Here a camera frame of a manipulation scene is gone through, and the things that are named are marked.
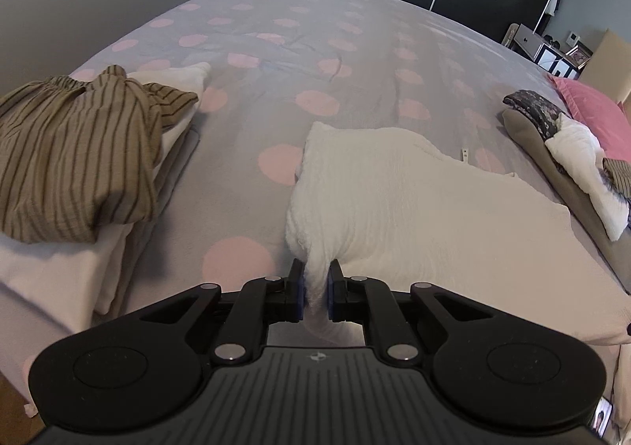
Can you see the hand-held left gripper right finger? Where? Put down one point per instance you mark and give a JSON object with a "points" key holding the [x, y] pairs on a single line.
{"points": [[332, 299]]}

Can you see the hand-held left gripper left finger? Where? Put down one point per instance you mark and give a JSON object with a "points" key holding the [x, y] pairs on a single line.
{"points": [[298, 299]]}

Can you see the white crinkled garment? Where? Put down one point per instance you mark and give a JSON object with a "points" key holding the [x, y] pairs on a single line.
{"points": [[419, 203]]}

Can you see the grey pink-dotted bed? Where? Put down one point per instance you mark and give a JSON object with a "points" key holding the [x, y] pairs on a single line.
{"points": [[345, 56]]}

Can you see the cream folded sheet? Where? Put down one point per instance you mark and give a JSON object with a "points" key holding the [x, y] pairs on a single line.
{"points": [[49, 267]]}

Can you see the white folded cloth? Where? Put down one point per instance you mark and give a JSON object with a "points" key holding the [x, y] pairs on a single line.
{"points": [[182, 75]]}

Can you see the taupe fleece blanket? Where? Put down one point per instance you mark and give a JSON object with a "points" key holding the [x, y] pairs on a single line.
{"points": [[567, 189]]}

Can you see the brown striped garment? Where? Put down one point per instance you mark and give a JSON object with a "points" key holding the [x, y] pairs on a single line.
{"points": [[620, 174], [74, 154]]}

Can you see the dark floral garment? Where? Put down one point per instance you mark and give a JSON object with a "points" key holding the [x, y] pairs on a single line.
{"points": [[532, 110]]}

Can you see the white folded garment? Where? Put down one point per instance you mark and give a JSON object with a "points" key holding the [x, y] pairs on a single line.
{"points": [[577, 144]]}

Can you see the smartphone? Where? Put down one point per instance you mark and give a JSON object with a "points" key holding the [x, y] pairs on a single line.
{"points": [[604, 418]]}

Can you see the white nightstand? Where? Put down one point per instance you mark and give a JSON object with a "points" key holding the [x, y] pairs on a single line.
{"points": [[527, 38]]}

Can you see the pink pillow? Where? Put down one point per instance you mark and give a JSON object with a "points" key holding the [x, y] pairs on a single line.
{"points": [[601, 115]]}

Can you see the beige padded headboard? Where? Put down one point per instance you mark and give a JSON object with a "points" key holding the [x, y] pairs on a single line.
{"points": [[614, 60]]}

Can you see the photo frame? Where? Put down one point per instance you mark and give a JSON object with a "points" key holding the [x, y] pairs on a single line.
{"points": [[578, 56]]}

